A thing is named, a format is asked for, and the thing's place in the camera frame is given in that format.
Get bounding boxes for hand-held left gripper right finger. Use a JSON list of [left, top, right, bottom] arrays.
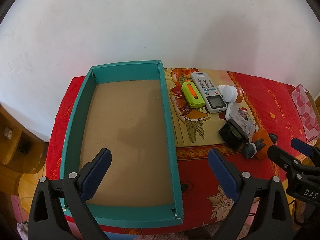
[[208, 148, 293, 240]]

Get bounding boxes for black spirit level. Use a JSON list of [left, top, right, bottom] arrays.
[[218, 121, 247, 151]]

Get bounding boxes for polka dot bag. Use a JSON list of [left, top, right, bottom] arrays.
[[16, 220, 32, 240]]

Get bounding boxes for orange monkey clock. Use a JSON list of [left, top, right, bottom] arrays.
[[242, 128, 279, 160]]

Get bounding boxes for wooden cabinet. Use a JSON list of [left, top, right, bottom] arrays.
[[0, 102, 50, 198]]

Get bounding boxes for orange bottle with white cap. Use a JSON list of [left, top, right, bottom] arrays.
[[223, 85, 246, 103]]

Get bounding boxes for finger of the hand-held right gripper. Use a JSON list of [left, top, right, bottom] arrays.
[[267, 144, 304, 178], [291, 137, 320, 167]]

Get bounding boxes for white remote control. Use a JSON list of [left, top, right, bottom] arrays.
[[190, 72, 228, 114]]

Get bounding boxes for green utility knife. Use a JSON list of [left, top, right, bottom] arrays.
[[181, 81, 206, 109]]

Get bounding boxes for pink patterned box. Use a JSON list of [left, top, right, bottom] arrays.
[[291, 83, 320, 143]]

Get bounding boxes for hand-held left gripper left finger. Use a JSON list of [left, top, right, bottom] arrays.
[[28, 148, 112, 240]]

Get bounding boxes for clear card packet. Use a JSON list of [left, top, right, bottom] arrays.
[[229, 104, 260, 140]]

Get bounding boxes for colourful foam floor mat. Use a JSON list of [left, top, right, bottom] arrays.
[[11, 172, 65, 230]]

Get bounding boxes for red printed blanket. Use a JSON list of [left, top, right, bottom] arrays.
[[45, 67, 320, 233]]

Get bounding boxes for white rounded case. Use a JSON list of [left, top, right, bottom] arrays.
[[225, 104, 237, 120]]

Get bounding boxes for teal cardboard box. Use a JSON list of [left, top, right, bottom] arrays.
[[60, 60, 184, 229]]

